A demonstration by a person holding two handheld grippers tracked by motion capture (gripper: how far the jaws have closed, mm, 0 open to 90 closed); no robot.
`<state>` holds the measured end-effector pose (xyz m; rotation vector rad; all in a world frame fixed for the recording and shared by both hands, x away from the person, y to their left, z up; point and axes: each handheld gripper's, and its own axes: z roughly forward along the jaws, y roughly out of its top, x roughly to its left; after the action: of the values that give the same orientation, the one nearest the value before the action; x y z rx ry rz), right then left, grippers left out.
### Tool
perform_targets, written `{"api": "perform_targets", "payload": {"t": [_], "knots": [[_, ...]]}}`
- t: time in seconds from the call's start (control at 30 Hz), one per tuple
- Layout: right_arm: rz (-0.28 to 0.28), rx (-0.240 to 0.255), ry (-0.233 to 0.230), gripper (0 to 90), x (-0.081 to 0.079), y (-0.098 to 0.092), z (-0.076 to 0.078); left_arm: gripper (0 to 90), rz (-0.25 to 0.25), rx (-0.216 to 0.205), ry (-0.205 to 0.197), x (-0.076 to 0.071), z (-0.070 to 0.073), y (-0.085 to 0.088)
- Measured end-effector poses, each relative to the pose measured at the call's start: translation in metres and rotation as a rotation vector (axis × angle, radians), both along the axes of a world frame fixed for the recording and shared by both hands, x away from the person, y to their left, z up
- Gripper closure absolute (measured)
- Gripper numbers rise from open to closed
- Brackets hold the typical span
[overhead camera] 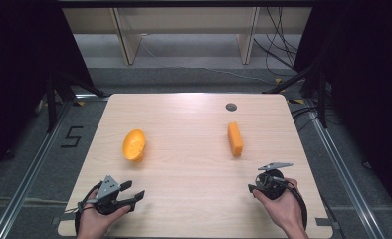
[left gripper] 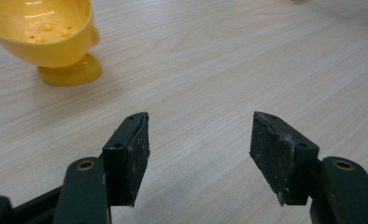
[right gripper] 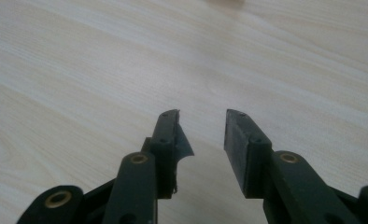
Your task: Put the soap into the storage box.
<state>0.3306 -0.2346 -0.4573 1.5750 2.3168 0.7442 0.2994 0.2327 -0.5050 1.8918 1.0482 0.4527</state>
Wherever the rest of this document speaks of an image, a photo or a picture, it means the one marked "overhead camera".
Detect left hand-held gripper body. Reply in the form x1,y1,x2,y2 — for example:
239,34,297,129
79,174,135,215

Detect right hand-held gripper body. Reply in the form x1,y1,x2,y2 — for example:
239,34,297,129
255,161,296,201

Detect person's right hand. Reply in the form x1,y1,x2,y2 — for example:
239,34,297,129
252,178,306,234

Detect person's left hand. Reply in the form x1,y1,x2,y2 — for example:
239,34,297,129
77,189,132,236

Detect orange perforated bowl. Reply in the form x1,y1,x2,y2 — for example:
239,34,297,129
121,128,147,163

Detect orange sponge block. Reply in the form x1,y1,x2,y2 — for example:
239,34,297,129
226,120,245,158

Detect black metal stand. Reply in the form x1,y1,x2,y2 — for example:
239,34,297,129
34,70,109,134
263,59,329,129

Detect black curtain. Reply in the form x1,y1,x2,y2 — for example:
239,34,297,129
0,0,97,183
293,0,392,221

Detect beige background desk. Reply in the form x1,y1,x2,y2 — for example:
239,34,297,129
62,7,313,66

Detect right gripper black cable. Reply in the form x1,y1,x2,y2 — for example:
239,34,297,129
273,177,308,231

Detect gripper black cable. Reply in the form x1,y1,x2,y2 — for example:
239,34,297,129
64,181,104,235
273,177,308,231

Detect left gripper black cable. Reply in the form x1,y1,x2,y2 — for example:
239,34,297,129
64,181,104,235

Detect black floor cables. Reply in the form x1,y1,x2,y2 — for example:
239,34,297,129
291,105,320,133

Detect aluminium floor rail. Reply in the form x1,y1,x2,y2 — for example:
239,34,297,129
303,99,388,239
0,94,112,239

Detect bundle of black hanging cables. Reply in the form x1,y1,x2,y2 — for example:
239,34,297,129
253,7,299,78

